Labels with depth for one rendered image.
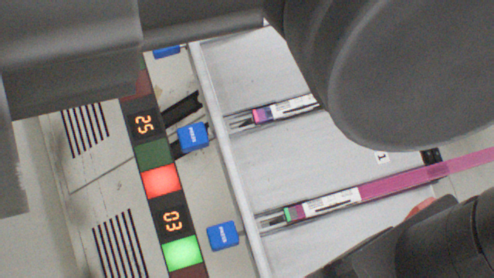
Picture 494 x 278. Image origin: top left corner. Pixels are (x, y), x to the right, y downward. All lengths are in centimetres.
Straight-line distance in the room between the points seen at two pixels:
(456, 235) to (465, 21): 25
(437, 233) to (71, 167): 125
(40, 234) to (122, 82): 152
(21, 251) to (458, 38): 151
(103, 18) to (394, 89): 8
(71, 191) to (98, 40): 148
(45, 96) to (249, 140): 80
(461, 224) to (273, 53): 60
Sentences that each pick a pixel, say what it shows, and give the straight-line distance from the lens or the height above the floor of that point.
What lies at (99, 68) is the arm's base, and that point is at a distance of 23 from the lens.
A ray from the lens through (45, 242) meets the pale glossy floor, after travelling 176.
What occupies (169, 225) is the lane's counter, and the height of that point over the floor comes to 65.
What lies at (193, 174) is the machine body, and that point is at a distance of 148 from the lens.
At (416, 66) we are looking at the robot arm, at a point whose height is 124.
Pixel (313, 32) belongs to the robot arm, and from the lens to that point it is 24.
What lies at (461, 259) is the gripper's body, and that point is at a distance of 48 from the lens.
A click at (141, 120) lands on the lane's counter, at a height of 65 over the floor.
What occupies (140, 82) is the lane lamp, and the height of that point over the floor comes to 66.
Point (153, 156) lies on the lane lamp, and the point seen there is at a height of 66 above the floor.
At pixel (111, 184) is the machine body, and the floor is 20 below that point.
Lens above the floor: 136
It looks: 37 degrees down
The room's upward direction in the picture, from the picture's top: 61 degrees clockwise
